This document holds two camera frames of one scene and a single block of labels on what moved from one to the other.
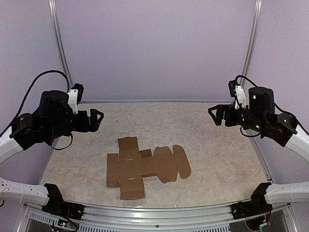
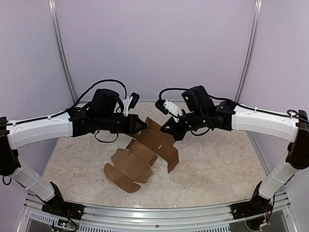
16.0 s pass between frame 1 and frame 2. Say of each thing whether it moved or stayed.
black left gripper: moved
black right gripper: moved
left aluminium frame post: stayed
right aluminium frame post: stayed
